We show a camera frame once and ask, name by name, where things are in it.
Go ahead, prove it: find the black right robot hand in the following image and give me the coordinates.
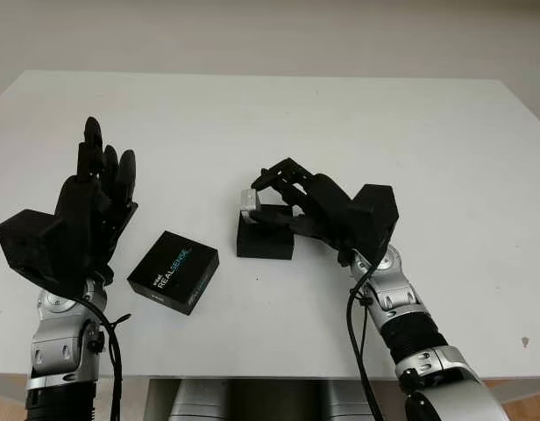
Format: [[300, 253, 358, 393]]
[[250, 156, 357, 268]]

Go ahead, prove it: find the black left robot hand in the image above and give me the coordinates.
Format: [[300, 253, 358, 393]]
[[54, 116, 139, 282]]

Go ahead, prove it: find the small silver depth camera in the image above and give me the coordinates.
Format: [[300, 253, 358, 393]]
[[238, 187, 260, 212]]

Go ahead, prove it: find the black RealSense box lid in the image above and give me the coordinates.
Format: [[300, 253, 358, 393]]
[[126, 230, 221, 316]]

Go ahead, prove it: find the black box base with insert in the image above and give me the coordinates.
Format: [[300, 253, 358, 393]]
[[236, 203, 296, 261]]

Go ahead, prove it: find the grey robot torso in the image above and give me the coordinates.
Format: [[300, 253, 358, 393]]
[[171, 379, 372, 421]]

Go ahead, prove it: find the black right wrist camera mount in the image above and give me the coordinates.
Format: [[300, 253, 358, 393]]
[[346, 183, 401, 268]]

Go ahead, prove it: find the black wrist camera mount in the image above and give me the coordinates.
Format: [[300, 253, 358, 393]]
[[346, 183, 401, 268], [0, 209, 89, 290]]

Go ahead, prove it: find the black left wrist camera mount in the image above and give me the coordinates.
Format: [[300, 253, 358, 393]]
[[0, 209, 89, 290]]

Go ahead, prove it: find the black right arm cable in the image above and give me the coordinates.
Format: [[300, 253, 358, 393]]
[[346, 262, 379, 421]]

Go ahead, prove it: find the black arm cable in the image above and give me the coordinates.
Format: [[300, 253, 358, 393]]
[[75, 293, 133, 421], [346, 262, 379, 421]]

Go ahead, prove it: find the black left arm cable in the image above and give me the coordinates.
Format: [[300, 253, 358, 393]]
[[75, 293, 133, 421]]

